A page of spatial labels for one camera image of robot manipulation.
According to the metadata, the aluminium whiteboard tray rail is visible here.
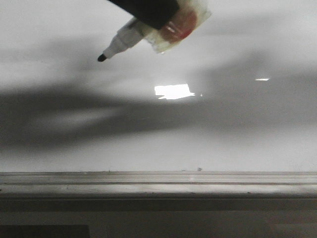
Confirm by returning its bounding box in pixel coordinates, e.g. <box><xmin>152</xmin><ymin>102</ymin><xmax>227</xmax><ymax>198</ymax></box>
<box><xmin>0</xmin><ymin>171</ymin><xmax>317</xmax><ymax>198</ymax></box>

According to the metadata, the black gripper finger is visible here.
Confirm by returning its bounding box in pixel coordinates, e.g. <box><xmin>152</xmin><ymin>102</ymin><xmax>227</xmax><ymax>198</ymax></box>
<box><xmin>110</xmin><ymin>0</ymin><xmax>180</xmax><ymax>30</ymax></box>

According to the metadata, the white whiteboard marker black tip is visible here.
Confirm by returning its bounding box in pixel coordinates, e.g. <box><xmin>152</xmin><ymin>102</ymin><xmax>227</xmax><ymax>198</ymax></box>
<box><xmin>97</xmin><ymin>17</ymin><xmax>153</xmax><ymax>62</ymax></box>

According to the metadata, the white whiteboard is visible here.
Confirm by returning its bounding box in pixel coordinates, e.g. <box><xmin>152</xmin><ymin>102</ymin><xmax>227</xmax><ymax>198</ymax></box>
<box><xmin>0</xmin><ymin>0</ymin><xmax>317</xmax><ymax>172</ymax></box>

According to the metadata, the clear tape wad orange pad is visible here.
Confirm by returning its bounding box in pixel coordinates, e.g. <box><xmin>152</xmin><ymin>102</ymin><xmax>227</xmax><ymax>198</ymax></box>
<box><xmin>145</xmin><ymin>0</ymin><xmax>211</xmax><ymax>54</ymax></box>

